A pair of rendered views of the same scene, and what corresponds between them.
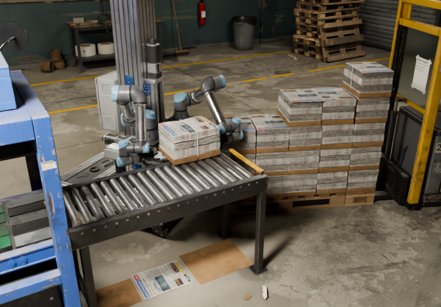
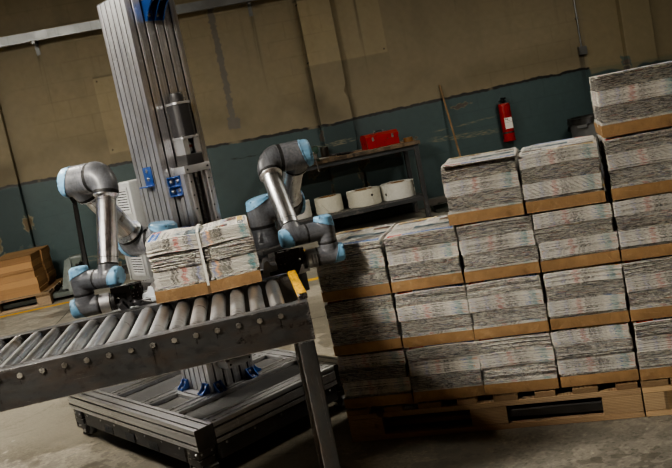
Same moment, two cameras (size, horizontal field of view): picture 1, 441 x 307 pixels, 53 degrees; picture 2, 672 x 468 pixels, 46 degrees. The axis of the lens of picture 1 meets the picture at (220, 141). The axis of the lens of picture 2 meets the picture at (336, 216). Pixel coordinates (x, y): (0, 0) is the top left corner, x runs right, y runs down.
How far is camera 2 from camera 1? 1.74 m
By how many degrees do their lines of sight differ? 28
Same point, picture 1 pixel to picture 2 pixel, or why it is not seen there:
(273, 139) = (423, 257)
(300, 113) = (469, 192)
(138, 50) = (147, 115)
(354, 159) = (638, 292)
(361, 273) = not seen: outside the picture
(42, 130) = not seen: outside the picture
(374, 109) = (652, 160)
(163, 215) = (56, 381)
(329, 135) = (553, 236)
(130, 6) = (126, 41)
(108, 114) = not seen: hidden behind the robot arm
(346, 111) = (580, 174)
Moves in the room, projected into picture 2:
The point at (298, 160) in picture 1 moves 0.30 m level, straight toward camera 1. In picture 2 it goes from (492, 302) to (460, 327)
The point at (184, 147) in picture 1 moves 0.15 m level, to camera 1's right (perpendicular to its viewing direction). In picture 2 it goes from (173, 267) to (209, 262)
